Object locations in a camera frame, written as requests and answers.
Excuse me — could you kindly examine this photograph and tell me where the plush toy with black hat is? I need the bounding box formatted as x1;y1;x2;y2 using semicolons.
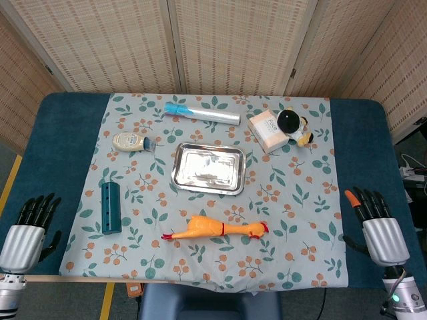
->
276;106;315;147

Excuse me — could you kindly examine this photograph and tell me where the rectangular metal tray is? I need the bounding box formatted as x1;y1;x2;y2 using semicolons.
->
170;142;248;196

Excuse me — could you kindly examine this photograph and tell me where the floral printed tablecloth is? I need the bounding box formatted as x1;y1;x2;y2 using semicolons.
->
58;93;350;293

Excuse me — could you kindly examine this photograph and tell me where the white pink tissue box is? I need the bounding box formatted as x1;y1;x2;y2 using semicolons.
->
246;109;290;155

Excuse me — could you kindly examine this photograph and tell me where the blue padded seat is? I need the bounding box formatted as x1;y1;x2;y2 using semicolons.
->
138;283;283;320

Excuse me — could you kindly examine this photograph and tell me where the cream mayonnaise squeeze bottle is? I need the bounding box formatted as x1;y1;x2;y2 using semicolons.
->
112;131;157;153

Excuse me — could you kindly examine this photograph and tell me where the dark teal table cover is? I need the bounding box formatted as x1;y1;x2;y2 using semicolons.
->
0;92;427;291

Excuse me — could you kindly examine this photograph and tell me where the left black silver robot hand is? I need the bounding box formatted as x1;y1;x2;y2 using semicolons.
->
0;192;63;275

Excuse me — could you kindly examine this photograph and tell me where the white power strip with cables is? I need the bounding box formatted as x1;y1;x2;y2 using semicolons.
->
399;153;427;183

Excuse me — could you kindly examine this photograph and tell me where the woven folding screen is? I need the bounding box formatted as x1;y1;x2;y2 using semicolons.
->
0;0;427;156

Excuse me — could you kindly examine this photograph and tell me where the teal cylinder with holes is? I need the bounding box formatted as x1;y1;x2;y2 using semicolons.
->
101;181;121;235

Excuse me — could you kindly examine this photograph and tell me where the yellow rubber chicken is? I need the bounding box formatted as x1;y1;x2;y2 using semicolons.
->
161;215;270;241

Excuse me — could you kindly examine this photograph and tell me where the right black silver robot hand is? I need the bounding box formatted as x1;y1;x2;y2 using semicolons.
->
342;186;410;280

